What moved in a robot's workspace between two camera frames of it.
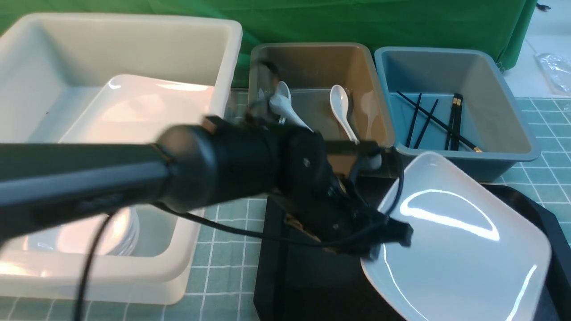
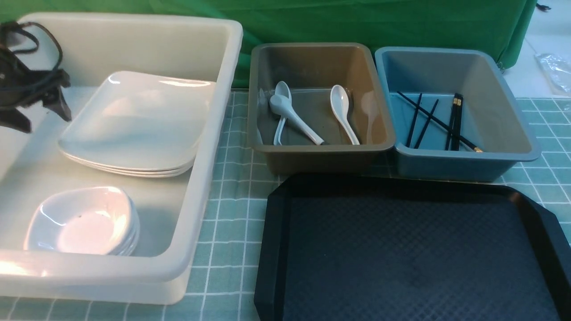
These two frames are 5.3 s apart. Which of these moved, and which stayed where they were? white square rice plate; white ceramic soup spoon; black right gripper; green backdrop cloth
Moved: white square rice plate; black right gripper
Stayed: white ceramic soup spoon; green backdrop cloth
